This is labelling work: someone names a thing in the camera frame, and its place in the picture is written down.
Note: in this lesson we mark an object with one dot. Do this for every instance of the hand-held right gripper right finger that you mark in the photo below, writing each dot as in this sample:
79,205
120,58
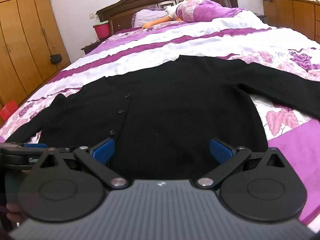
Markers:
222,151

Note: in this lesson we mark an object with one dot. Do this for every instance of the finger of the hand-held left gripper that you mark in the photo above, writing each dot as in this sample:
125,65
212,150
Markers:
35,145

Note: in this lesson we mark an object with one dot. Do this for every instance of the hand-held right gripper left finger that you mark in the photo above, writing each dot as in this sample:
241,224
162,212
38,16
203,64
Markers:
103,150

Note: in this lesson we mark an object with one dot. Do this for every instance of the black button cardigan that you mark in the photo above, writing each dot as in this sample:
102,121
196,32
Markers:
175,105

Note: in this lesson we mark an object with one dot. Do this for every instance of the person's left hand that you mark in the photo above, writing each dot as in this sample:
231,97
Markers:
13,212

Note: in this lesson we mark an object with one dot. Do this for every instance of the red plastic stool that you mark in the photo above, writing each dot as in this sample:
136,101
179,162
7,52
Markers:
7,112

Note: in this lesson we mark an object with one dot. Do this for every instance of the dark wooden nightstand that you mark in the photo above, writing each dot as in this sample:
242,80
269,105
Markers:
90,47

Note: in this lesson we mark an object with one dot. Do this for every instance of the light wooden wardrobe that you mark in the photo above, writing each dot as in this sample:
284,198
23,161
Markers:
25,30

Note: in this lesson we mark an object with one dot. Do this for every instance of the purple floral blanket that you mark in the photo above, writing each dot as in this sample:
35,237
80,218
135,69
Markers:
175,42

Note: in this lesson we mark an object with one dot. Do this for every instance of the red bucket with green rim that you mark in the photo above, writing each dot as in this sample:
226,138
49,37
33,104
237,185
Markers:
101,31

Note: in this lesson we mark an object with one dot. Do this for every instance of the light purple pillow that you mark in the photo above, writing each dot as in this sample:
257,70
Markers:
146,17

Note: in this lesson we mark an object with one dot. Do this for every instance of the folded purple floral quilt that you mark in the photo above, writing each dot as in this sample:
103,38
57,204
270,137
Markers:
212,8

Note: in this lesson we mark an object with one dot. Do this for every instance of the white and orange plush toy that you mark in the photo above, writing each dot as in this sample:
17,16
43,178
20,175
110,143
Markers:
172,12

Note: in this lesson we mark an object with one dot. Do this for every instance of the light wooden cabinet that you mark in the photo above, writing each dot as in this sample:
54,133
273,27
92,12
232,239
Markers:
292,15

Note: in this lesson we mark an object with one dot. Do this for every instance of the white wall socket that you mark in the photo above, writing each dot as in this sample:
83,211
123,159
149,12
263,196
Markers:
92,15

